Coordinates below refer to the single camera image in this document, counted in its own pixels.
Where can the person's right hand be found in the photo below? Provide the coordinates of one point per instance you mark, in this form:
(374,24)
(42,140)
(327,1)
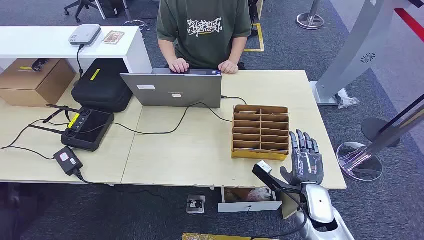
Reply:
(179,65)

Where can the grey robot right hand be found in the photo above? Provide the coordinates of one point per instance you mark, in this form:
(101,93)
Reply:
(306,164)

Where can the person's left hand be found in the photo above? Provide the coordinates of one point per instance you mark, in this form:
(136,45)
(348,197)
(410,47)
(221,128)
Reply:
(228,67)

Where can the person's left forearm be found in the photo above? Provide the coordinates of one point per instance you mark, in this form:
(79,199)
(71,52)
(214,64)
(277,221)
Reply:
(239,49)

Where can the person's right forearm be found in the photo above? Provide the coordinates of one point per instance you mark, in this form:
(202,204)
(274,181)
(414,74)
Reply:
(166,49)

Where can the person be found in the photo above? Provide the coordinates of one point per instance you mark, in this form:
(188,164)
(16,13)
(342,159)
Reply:
(205,30)

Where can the cardboard card organizer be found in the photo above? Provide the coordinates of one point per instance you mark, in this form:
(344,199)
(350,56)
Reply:
(260,132)

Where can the printed card on shelf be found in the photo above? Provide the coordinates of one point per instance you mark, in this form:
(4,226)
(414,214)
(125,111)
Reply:
(113,37)

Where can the grey laptop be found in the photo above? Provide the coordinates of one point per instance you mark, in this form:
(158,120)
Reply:
(175,89)

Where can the chrome stanchion with pole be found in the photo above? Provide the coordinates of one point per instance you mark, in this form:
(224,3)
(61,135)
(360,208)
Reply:
(359,162)

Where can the crumpled plastic bag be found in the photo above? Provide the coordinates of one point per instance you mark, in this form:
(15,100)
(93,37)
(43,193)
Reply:
(259,194)

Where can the white open drawer box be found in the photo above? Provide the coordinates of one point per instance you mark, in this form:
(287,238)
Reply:
(248,206)

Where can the black stanchion base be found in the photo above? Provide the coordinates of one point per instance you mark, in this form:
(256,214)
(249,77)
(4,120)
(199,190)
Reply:
(372,130)

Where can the black zip case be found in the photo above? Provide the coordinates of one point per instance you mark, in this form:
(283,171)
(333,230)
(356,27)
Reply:
(101,87)

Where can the chrome stanchion base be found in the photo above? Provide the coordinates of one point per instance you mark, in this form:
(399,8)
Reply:
(310,20)

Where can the black remote controller with antennas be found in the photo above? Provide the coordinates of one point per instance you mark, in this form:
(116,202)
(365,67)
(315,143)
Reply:
(87,129)

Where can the black office chair base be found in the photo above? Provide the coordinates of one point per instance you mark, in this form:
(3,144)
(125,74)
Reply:
(81,6)

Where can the silver floor socket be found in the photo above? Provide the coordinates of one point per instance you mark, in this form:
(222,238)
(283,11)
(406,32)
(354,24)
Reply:
(195,204)

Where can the grey gate pillar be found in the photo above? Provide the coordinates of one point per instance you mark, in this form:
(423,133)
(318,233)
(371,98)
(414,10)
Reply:
(351,53)

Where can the black item on cardboard box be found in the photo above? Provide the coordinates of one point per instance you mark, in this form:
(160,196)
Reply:
(39,63)

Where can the white counter shelf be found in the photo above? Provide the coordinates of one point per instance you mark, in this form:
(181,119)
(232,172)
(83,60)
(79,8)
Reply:
(39,41)

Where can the black power adapter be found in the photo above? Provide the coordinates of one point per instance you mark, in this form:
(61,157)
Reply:
(68,160)

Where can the brown cardboard box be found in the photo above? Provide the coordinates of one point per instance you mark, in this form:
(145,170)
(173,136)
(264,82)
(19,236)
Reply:
(33,84)

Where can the red barrier belt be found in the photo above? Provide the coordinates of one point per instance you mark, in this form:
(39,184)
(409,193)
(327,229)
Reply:
(410,23)

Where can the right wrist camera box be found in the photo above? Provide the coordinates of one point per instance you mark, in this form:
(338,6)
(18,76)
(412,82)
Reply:
(265,170)

